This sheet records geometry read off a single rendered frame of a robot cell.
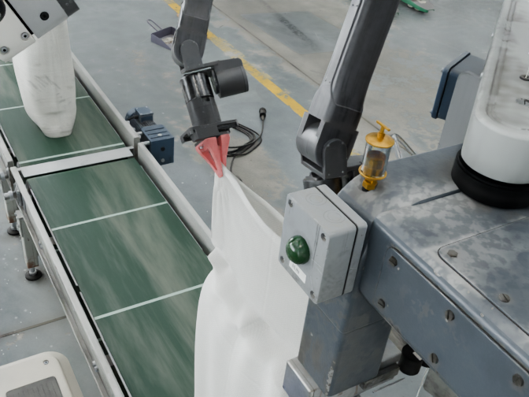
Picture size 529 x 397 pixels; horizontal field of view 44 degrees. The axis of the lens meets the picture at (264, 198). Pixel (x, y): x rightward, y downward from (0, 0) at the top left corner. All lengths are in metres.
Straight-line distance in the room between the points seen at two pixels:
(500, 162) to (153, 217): 1.63
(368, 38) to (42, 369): 1.33
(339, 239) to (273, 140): 2.81
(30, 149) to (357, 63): 1.82
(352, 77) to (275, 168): 2.29
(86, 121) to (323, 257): 2.17
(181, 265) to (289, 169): 1.31
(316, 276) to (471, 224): 0.16
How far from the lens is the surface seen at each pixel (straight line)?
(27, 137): 2.64
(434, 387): 0.90
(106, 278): 1.95
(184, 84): 1.27
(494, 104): 0.70
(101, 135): 2.62
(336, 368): 0.76
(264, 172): 3.13
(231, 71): 1.28
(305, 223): 0.63
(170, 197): 2.27
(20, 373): 1.90
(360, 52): 0.91
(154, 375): 1.70
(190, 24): 1.27
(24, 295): 2.49
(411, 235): 0.61
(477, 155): 0.67
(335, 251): 0.62
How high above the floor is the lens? 1.69
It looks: 35 degrees down
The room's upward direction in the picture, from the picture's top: 7 degrees clockwise
